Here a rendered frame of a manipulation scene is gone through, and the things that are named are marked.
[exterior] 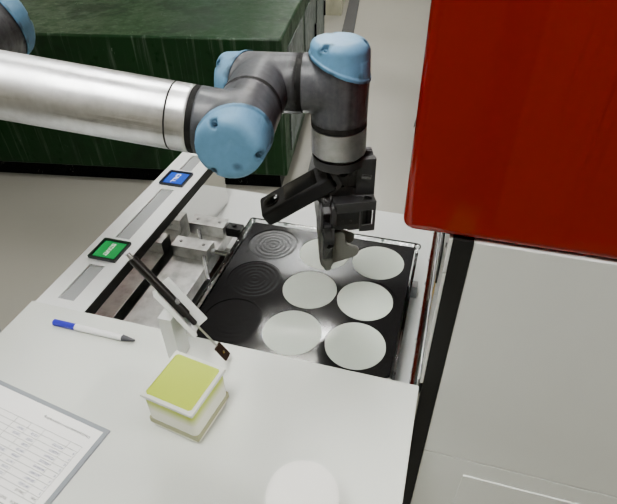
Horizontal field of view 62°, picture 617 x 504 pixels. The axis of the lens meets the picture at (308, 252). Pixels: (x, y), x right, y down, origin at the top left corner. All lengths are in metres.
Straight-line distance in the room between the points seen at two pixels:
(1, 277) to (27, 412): 1.97
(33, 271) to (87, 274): 1.72
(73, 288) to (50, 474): 0.35
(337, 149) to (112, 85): 0.28
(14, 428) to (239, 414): 0.28
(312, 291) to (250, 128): 0.47
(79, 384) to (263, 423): 0.26
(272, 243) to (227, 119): 0.55
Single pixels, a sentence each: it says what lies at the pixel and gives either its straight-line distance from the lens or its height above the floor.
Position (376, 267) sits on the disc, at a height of 0.90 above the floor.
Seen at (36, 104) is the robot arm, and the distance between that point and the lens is 0.63.
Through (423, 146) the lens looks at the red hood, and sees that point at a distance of 0.49.
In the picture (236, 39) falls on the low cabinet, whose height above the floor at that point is 0.82.
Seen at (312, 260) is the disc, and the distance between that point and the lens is 1.00.
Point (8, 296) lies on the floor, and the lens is 2.60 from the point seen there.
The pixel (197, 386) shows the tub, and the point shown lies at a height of 1.03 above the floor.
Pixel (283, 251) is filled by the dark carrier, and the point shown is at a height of 0.90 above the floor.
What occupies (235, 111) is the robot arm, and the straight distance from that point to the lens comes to 0.54.
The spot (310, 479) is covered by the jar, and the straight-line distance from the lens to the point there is 0.54.
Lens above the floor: 1.54
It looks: 39 degrees down
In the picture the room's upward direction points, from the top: 1 degrees counter-clockwise
